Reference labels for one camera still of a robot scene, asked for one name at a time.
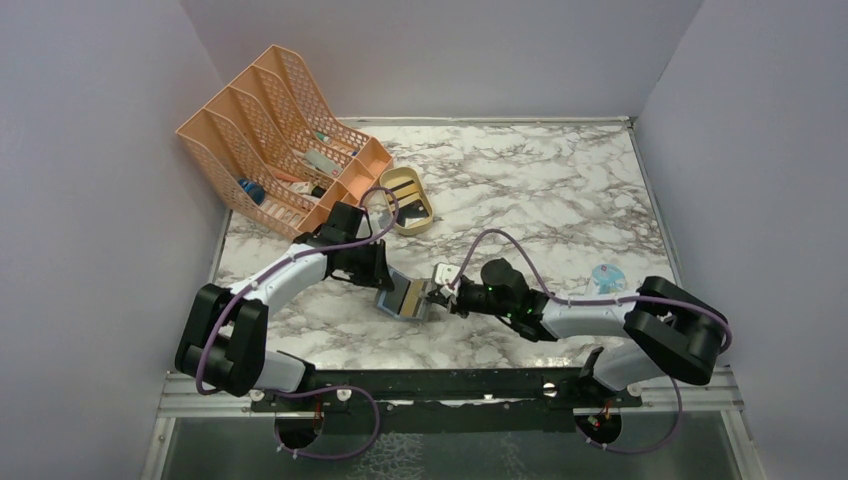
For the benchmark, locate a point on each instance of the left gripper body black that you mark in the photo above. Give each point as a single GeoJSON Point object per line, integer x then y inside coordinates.
{"type": "Point", "coordinates": [362, 265]}

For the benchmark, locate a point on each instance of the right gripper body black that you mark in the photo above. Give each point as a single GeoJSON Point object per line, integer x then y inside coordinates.
{"type": "Point", "coordinates": [473, 298]}

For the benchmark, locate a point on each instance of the grey leather card holder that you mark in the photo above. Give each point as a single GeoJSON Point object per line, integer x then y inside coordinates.
{"type": "Point", "coordinates": [389, 302]}

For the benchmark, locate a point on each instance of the gold credit card black stripe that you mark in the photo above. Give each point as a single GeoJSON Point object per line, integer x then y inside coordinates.
{"type": "Point", "coordinates": [415, 304]}

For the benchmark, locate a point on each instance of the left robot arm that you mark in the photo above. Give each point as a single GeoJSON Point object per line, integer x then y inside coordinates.
{"type": "Point", "coordinates": [224, 342]}

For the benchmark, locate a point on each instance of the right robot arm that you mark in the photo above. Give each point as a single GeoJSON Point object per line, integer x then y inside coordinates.
{"type": "Point", "coordinates": [667, 331]}

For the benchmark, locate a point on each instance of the stack of credit cards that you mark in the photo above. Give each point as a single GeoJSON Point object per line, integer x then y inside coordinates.
{"type": "Point", "coordinates": [406, 190]}

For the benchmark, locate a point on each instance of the beige oval tray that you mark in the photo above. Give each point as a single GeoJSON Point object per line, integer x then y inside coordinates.
{"type": "Point", "coordinates": [411, 204]}

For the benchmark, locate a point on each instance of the white tube in organizer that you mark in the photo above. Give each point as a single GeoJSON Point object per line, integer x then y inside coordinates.
{"type": "Point", "coordinates": [320, 162]}

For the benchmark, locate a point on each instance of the green capped marker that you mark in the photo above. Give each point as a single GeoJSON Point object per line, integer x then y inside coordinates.
{"type": "Point", "coordinates": [324, 137]}

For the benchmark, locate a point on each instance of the blue item in organizer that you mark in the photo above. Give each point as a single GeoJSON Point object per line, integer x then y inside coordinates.
{"type": "Point", "coordinates": [254, 190]}

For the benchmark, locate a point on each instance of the orange plastic file organizer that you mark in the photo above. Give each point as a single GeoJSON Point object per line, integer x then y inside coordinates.
{"type": "Point", "coordinates": [251, 128]}

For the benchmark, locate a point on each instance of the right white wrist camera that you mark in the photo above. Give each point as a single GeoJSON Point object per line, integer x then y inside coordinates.
{"type": "Point", "coordinates": [444, 274]}

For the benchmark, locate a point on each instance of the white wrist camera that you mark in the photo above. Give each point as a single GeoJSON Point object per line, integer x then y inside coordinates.
{"type": "Point", "coordinates": [444, 274]}
{"type": "Point", "coordinates": [380, 220]}

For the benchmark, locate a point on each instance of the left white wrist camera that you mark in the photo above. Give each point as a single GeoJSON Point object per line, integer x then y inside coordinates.
{"type": "Point", "coordinates": [380, 220]}

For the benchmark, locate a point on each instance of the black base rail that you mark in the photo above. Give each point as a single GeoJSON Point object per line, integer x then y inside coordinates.
{"type": "Point", "coordinates": [351, 402]}

